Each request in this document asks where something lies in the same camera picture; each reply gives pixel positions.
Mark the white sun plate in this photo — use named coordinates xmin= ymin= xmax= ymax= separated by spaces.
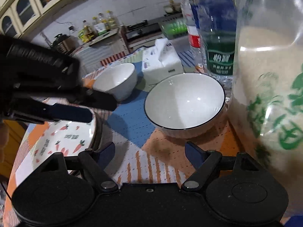
xmin=90 ymin=112 xmax=103 ymax=151

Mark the white bunny carrot plate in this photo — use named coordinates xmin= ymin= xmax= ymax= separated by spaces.
xmin=30 ymin=110 xmax=97 ymax=169

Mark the left hand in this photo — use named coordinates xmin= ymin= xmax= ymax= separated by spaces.
xmin=0 ymin=122 xmax=9 ymax=155

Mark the white ribbed bowl far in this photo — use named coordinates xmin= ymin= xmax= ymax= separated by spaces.
xmin=92 ymin=63 xmax=138 ymax=101

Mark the white ribbed bowl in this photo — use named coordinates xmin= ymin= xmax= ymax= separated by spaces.
xmin=144 ymin=73 xmax=226 ymax=139
xmin=92 ymin=63 xmax=138 ymax=101

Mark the patchwork covered counter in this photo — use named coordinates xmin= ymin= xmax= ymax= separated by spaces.
xmin=72 ymin=26 xmax=129 ymax=74

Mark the colourful patchwork tablecloth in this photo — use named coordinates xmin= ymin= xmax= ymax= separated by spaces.
xmin=2 ymin=44 xmax=247 ymax=227

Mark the white ribbed bowl near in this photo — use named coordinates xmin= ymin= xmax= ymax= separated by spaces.
xmin=144 ymin=73 xmax=226 ymax=139

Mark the white tissue pack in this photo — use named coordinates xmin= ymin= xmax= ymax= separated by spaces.
xmin=141 ymin=38 xmax=184 ymax=85

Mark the clear bag of rice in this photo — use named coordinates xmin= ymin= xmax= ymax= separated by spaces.
xmin=229 ymin=0 xmax=302 ymax=216

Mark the green dish rack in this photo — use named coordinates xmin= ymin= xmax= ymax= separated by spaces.
xmin=159 ymin=18 xmax=187 ymax=40

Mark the red label water bottle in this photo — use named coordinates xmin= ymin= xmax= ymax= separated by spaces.
xmin=181 ymin=0 xmax=206 ymax=73

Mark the green label water bottle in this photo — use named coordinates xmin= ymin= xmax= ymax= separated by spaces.
xmin=198 ymin=0 xmax=237 ymax=90

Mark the cream wall cupboard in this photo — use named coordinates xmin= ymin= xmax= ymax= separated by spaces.
xmin=0 ymin=0 xmax=100 ymax=40

